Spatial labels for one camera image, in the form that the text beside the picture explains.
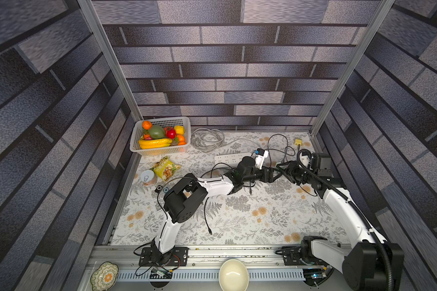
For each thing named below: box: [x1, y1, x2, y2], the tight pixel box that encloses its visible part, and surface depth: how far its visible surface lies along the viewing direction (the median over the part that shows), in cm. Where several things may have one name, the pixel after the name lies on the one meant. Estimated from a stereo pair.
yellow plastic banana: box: [138, 138, 173, 150], surface depth 106 cm
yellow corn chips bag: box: [151, 155, 182, 182], surface depth 99 cm
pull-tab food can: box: [139, 169, 158, 187], surface depth 94 cm
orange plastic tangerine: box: [142, 120, 153, 131], surface depth 112 cm
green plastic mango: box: [148, 124, 166, 139], surface depth 109 cm
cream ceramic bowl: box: [218, 258, 250, 291], surface depth 69 cm
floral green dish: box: [90, 261, 119, 291], surface depth 70 cm
